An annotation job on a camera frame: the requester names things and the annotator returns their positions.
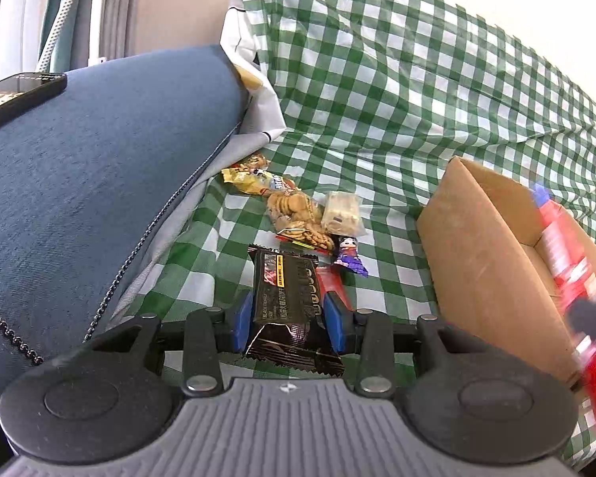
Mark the red snack packet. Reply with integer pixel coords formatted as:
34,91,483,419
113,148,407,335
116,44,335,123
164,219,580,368
532,183,596,418

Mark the black chocolate bar wrapper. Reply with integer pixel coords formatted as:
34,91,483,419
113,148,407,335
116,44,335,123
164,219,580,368
245,244,344,377

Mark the purple candy wrapper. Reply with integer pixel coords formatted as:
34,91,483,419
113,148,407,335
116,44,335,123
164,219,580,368
334,236,368,277

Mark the clear wafer block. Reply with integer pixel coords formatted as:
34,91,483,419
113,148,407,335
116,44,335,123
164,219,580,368
321,191,366,238

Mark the clear bag of biscuits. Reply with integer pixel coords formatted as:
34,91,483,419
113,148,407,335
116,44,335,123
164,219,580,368
267,191,335,253

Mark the yellow cow snack packet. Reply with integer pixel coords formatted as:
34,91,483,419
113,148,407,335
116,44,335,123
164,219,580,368
221,168,295,196

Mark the red blue snack bar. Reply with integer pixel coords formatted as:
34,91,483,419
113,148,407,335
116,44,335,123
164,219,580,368
315,264,353,310

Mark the red gold candy wrapper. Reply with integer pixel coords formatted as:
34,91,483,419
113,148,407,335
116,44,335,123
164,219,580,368
232,153,269,171

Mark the brown cardboard box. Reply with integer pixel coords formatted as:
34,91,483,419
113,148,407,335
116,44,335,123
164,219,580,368
416,157,581,386

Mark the green white checkered cloth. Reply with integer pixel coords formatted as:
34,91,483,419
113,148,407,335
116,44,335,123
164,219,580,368
106,0,596,473

